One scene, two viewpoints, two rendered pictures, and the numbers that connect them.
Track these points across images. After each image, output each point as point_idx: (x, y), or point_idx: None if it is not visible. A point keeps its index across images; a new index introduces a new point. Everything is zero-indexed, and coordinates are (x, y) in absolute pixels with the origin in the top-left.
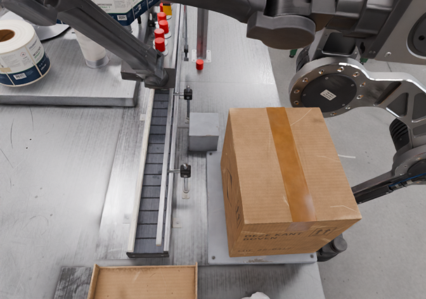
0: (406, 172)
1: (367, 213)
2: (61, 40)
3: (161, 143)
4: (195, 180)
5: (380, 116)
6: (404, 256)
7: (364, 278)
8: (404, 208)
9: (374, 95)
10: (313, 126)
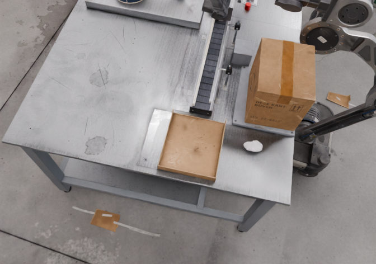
0: (372, 104)
1: (362, 155)
2: None
3: (215, 55)
4: (231, 81)
5: None
6: None
7: (342, 197)
8: None
9: (349, 44)
10: (306, 55)
